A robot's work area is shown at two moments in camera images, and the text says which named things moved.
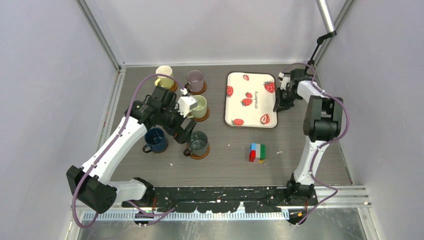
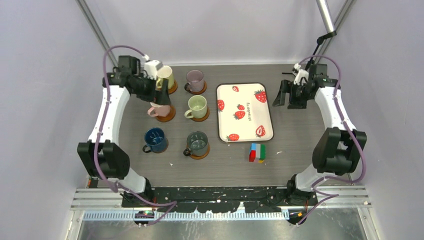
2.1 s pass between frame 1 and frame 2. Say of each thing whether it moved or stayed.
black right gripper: moved
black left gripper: moved
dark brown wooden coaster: stayed
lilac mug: stayed
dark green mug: stayed
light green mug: stayed
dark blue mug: stayed
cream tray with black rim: moved
